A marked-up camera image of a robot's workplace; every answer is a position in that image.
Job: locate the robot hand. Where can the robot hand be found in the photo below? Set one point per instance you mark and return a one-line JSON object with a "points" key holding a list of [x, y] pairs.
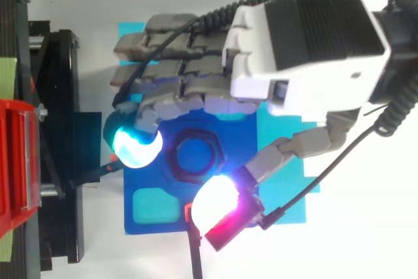
{"points": [[313, 63]]}

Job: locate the black stand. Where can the black stand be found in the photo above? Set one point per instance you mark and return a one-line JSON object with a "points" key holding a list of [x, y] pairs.
{"points": [[62, 96]]}

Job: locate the black hex nut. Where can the black hex nut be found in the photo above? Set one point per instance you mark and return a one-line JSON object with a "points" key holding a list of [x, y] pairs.
{"points": [[218, 148]]}

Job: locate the red plastic bin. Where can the red plastic bin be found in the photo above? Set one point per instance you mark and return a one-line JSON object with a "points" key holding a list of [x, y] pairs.
{"points": [[13, 161]]}

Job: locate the blue plate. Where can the blue plate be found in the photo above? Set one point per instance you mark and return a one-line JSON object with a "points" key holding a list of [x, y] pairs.
{"points": [[148, 177]]}

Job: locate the turquoise plate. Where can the turquoise plate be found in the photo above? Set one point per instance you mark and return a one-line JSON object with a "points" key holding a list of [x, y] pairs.
{"points": [[279, 123]]}

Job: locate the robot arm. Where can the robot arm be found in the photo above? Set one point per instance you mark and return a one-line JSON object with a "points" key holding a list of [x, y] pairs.
{"points": [[399, 40]]}

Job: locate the black-and-orange clip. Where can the black-and-orange clip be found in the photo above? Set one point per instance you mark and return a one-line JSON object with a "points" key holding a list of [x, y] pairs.
{"points": [[94, 172], [196, 253]]}

